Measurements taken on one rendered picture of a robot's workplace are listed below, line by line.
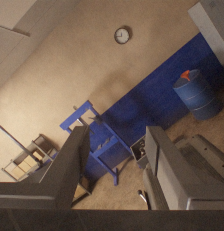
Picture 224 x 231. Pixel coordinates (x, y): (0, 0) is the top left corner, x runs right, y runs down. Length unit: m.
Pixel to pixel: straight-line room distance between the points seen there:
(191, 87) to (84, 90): 2.24
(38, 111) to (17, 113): 0.54
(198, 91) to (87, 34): 2.50
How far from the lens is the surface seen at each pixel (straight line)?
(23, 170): 4.77
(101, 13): 3.89
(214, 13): 3.78
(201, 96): 3.48
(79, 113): 3.45
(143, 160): 2.88
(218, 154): 1.01
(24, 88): 4.33
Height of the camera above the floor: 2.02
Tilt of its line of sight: 13 degrees down
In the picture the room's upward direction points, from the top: 42 degrees counter-clockwise
